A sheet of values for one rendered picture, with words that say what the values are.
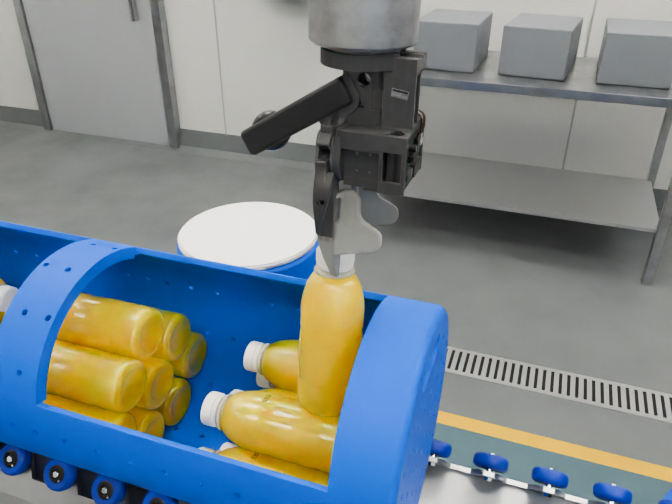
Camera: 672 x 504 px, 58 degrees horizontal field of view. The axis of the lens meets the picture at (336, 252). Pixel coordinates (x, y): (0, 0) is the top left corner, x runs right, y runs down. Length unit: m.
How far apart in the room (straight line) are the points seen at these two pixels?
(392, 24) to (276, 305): 0.47
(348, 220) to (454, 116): 3.40
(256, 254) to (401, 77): 0.69
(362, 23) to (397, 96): 0.07
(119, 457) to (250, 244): 0.57
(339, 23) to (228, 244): 0.76
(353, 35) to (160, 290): 0.57
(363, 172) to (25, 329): 0.42
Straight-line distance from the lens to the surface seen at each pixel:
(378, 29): 0.49
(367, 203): 0.61
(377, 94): 0.53
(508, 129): 3.92
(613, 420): 2.47
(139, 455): 0.71
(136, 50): 4.72
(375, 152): 0.52
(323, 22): 0.50
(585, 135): 3.91
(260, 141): 0.57
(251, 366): 0.80
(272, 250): 1.16
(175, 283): 0.92
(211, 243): 1.20
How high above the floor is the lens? 1.61
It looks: 30 degrees down
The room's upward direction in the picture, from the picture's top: straight up
